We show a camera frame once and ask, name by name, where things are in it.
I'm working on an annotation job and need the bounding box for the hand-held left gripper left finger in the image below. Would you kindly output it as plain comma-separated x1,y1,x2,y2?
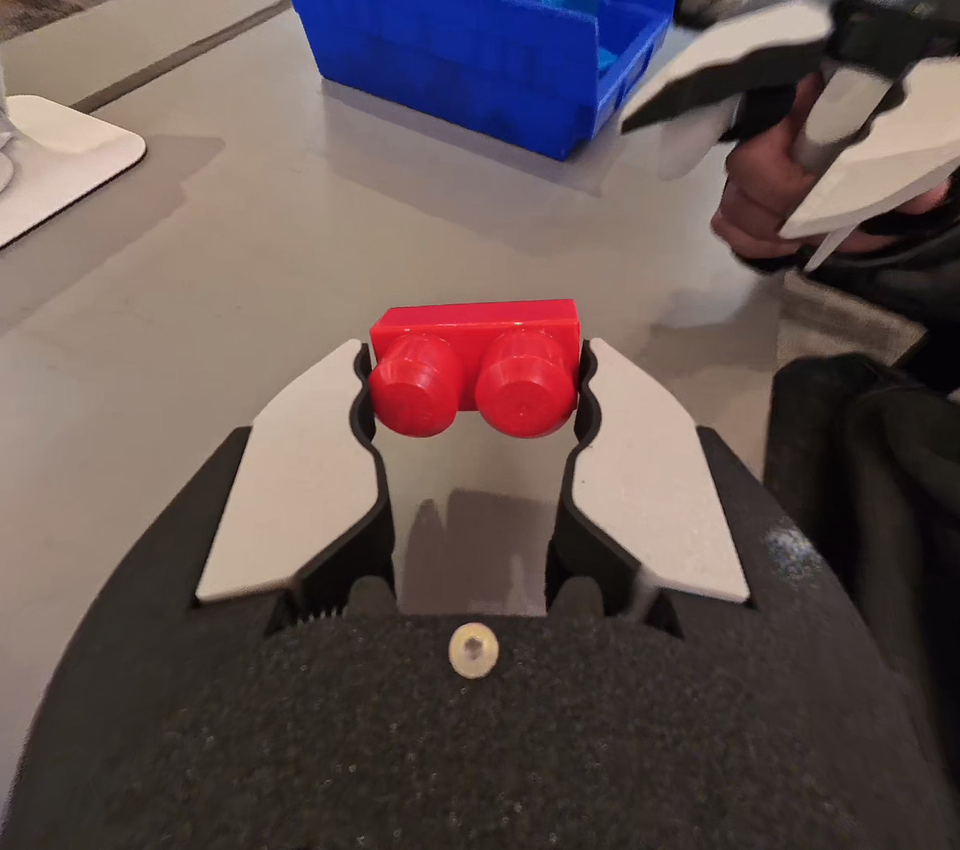
195,338,396,616

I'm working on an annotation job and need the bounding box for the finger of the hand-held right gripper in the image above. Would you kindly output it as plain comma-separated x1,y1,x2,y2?
618,0,837,180
780,55,960,274

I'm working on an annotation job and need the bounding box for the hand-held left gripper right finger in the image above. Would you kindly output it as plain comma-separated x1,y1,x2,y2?
546,337,752,616

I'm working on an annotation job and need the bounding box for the red two-stud block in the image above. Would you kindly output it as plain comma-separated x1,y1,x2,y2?
367,299,584,440

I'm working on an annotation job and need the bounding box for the blue plastic bin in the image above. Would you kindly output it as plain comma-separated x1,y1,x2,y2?
261,0,685,161

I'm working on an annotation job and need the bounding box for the person's right forearm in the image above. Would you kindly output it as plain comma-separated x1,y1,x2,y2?
738,190,960,379

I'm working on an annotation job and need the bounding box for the person's right hand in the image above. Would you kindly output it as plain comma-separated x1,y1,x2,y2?
708,74,954,262

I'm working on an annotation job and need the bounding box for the person's dark clothing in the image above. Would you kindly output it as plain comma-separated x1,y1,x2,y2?
765,351,960,791

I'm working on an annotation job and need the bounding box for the white wooden document stand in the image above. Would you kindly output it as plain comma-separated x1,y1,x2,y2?
0,0,147,250

